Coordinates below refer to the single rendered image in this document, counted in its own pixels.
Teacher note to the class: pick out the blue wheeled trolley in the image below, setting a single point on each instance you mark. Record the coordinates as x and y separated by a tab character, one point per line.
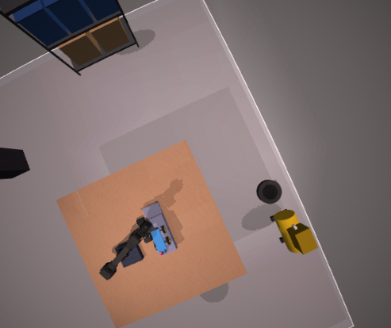
160	245

